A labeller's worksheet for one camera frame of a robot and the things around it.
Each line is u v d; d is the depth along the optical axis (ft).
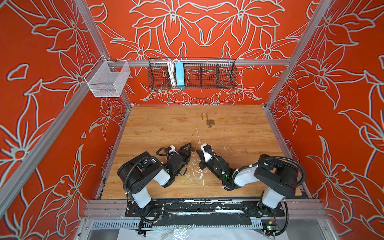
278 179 1.49
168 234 2.20
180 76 2.94
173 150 2.71
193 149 2.79
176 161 2.21
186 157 2.57
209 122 3.58
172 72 2.95
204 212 2.38
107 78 3.09
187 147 2.80
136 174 1.53
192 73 3.18
